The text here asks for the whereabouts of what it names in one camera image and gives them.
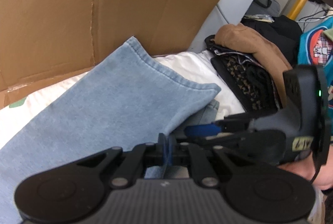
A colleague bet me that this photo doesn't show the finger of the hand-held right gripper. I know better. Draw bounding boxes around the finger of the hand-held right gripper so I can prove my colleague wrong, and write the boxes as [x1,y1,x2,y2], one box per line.
[184,112,254,137]
[177,130,287,154]

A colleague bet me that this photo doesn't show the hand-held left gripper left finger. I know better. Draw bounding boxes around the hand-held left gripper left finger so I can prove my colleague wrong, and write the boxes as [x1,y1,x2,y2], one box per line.
[77,133,169,187]

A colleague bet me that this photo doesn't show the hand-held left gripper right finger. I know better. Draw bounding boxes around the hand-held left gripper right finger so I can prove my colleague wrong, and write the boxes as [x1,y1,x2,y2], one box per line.
[169,136,257,187]

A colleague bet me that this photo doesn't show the light blue jeans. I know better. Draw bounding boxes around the light blue jeans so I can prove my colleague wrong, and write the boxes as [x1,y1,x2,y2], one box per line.
[0,36,221,224]

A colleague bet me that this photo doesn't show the person's right hand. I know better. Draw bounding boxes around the person's right hand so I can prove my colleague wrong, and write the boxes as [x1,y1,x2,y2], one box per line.
[277,157,326,190]

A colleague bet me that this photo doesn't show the cream bear print blanket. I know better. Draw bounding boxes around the cream bear print blanket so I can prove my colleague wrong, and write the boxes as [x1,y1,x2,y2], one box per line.
[0,51,246,151]

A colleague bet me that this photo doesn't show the teal cartoon print cloth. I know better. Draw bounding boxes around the teal cartoon print cloth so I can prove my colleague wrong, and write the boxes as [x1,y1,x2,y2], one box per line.
[297,17,333,146]

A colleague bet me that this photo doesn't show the folded brown garment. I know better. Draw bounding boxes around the folded brown garment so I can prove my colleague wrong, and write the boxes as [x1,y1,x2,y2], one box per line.
[215,23,293,107]

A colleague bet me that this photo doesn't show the grey bag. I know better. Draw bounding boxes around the grey bag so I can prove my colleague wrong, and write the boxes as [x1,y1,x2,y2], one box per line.
[253,0,281,16]

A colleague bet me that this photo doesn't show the flattened cardboard box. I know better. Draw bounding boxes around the flattened cardboard box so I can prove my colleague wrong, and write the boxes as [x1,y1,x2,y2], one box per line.
[0,0,232,110]

